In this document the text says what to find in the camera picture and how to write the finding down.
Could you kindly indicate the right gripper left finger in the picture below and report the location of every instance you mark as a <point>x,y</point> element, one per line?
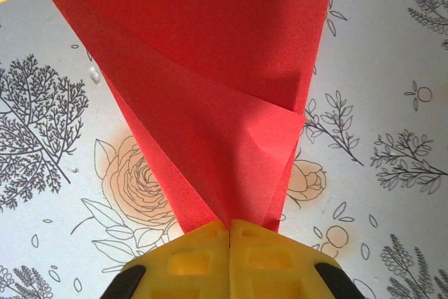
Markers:
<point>189,271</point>

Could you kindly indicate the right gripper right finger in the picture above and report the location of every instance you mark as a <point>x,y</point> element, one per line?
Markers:
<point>280,271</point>

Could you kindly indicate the floral table cover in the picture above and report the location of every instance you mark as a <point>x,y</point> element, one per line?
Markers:
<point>385,68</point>

